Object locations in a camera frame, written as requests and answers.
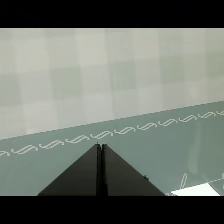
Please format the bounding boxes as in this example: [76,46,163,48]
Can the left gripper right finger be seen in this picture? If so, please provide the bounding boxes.
[100,143,167,197]

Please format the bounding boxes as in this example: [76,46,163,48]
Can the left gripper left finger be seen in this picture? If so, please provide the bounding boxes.
[37,143,101,197]

